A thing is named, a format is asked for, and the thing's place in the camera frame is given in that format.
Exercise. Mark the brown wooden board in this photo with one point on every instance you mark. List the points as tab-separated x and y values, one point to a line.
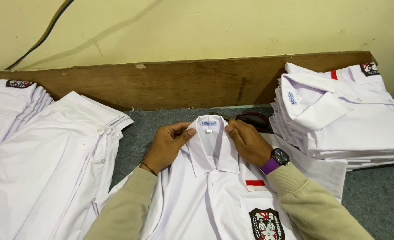
170	83

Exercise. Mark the person's right hand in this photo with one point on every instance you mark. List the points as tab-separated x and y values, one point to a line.
250	143

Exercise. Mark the white school uniform shirt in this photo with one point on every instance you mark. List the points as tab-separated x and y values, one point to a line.
210	200

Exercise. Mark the pile of unfolded white shirts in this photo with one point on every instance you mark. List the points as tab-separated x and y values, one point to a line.
43	160

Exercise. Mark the stack of folded white shirts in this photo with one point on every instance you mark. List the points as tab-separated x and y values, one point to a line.
343	126

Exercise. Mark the person's left hand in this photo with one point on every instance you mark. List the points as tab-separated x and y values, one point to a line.
163	148

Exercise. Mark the grey felt table cover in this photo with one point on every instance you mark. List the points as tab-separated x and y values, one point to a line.
376	200

